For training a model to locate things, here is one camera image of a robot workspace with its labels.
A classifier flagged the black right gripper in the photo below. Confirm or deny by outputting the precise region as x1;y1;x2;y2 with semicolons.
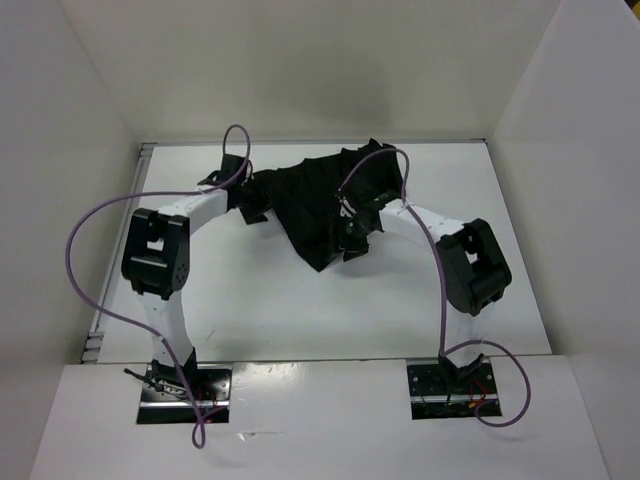
327;211;376;261

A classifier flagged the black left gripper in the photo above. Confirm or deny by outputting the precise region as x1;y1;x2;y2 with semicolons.
237;172;285;225

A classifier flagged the black pleated skirt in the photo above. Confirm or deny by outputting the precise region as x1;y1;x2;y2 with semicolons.
247;139;402;272

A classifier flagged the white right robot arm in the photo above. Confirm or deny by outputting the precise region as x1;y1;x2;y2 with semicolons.
339;196;512;393

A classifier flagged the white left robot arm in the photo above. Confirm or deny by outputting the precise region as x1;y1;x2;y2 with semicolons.
121;185;270;400

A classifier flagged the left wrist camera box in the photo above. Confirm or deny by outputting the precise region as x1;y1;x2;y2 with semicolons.
218;153;251;181

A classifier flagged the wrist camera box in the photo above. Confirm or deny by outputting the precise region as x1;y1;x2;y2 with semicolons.
218;153;251;181
363;190;400;211

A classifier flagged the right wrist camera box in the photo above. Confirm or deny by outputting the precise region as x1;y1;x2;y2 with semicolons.
363;190;400;211

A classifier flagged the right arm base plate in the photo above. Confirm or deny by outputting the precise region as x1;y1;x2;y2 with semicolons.
406;359;502;420

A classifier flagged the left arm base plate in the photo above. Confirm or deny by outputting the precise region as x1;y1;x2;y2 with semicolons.
128;363;232;425

